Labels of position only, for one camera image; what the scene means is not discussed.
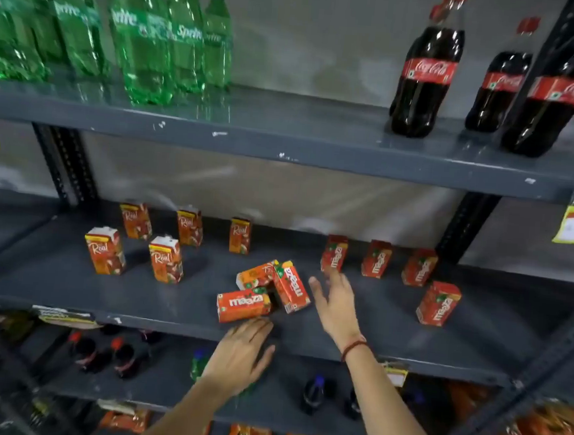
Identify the person's left forearm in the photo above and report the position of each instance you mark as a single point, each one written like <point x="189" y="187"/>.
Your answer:
<point x="187" y="417"/>

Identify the small yellow-white shelf label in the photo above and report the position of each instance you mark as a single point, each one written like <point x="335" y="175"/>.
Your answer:
<point x="396" y="376"/>

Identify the small blue-capped dark bottle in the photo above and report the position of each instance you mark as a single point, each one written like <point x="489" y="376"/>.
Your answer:
<point x="312" y="395"/>

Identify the grey metal shelf rack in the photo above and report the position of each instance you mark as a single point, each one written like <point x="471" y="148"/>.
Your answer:
<point x="294" y="131"/>

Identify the person's right thumb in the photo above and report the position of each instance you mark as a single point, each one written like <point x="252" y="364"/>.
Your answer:
<point x="318" y="291"/>

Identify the white shelf edge label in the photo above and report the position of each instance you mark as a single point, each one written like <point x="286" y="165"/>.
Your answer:
<point x="66" y="317"/>

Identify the person's right forearm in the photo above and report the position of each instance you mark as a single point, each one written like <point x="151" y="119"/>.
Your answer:
<point x="390" y="416"/>

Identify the small red-capped cola bottle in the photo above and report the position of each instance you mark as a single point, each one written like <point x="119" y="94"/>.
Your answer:
<point x="83" y="352"/>
<point x="126" y="360"/>

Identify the row of green soda bottles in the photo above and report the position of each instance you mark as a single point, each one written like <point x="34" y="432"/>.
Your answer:
<point x="133" y="29"/>

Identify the small green soda bottle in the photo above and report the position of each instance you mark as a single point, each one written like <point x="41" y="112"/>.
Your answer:
<point x="198" y="364"/>

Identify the group of red mango cartons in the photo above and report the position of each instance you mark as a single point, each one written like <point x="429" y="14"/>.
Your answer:
<point x="291" y="287"/>

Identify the red thread wristband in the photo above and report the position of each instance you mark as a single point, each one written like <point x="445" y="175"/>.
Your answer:
<point x="352" y="347"/>

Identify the person's right hand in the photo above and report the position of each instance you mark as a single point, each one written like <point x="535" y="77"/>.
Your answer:
<point x="339" y="313"/>

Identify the person's left thumb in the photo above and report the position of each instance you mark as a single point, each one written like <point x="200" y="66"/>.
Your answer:
<point x="265" y="359"/>

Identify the person's left hand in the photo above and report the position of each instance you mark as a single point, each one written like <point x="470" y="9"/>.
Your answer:
<point x="236" y="359"/>

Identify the white-topped orange juice carton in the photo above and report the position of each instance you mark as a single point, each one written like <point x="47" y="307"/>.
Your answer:
<point x="106" y="251"/>
<point x="166" y="260"/>
<point x="240" y="236"/>
<point x="190" y="227"/>
<point x="136" y="221"/>

